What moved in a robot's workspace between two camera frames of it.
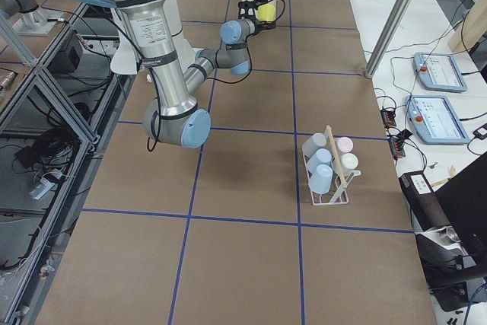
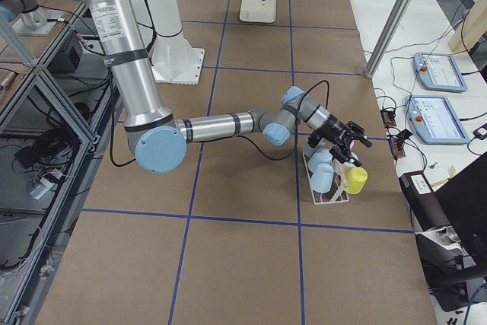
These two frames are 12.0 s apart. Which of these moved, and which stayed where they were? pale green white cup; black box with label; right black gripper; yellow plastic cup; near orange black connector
Moved: right black gripper; yellow plastic cup
Stayed: near orange black connector; black box with label; pale green white cup
